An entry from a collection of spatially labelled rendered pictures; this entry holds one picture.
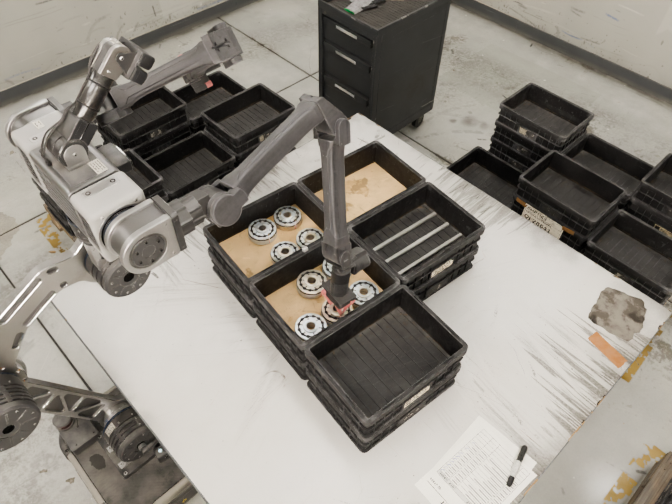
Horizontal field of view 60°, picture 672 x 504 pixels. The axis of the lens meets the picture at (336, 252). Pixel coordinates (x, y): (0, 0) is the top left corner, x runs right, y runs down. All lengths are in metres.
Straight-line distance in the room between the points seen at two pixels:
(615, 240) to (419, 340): 1.42
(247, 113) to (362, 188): 1.15
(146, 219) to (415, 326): 0.97
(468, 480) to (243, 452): 0.67
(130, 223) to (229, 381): 0.81
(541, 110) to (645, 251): 0.98
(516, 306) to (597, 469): 0.90
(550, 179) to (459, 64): 1.86
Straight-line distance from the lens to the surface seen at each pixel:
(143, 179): 2.96
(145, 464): 2.41
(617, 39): 4.83
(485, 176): 3.30
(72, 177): 1.43
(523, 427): 1.96
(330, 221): 1.63
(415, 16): 3.35
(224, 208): 1.36
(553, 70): 4.82
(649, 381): 3.11
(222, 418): 1.91
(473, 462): 1.88
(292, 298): 1.95
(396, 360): 1.84
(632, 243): 3.06
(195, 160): 3.18
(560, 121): 3.44
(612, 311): 2.31
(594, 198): 3.03
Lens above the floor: 2.42
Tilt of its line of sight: 50 degrees down
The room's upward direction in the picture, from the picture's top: 1 degrees clockwise
